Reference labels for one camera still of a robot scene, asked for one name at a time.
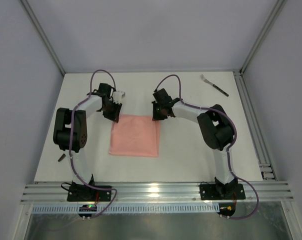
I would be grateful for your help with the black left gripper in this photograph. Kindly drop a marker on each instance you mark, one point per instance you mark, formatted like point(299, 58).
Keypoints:
point(113, 112)

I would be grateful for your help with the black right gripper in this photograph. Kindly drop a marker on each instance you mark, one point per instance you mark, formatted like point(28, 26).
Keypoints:
point(156, 113)

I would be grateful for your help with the pink satin napkin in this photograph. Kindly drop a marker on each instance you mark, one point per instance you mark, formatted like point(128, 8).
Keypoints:
point(135, 136)

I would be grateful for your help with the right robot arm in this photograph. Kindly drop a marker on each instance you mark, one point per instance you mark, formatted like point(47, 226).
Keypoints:
point(217, 132)

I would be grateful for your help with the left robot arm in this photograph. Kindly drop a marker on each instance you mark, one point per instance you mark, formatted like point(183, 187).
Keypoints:
point(70, 131)

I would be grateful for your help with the metal fork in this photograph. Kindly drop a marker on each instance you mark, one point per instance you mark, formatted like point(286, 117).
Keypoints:
point(204, 79)

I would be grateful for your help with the left controller board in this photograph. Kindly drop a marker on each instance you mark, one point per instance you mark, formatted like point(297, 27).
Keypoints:
point(87, 210)

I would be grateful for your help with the controller board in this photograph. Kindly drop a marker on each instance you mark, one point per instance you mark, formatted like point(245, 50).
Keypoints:
point(226, 210)
point(87, 210)

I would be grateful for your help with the right controller board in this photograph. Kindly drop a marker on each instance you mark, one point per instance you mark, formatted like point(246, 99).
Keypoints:
point(226, 210)

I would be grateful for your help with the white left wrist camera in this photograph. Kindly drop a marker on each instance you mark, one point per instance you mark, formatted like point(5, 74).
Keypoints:
point(118, 96)

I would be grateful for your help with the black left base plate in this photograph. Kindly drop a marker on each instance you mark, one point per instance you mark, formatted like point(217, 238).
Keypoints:
point(82, 193)

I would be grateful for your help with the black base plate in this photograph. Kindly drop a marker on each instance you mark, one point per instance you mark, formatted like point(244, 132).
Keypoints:
point(82, 193)
point(208, 191)

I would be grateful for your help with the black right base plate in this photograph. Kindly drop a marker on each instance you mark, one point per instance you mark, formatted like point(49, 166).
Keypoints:
point(208, 191)

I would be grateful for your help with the slotted cable duct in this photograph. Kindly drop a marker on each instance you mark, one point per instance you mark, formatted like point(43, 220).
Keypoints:
point(130, 208)

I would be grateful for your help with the aluminium front rail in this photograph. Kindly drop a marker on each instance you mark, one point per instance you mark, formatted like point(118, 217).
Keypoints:
point(154, 192)

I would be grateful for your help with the aluminium rail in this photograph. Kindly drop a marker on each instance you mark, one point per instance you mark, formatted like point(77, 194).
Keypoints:
point(260, 147)
point(154, 192)

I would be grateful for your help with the aluminium right side rail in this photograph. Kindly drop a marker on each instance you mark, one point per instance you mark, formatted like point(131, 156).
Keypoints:
point(260, 147)

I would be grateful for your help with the left frame post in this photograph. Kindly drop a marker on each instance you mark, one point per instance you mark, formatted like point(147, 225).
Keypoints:
point(42, 35)

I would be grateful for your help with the frame post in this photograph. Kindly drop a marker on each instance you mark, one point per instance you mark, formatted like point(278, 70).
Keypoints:
point(42, 35)
point(263, 33)

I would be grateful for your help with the right frame post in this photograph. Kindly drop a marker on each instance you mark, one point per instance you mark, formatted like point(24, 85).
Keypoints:
point(263, 33)

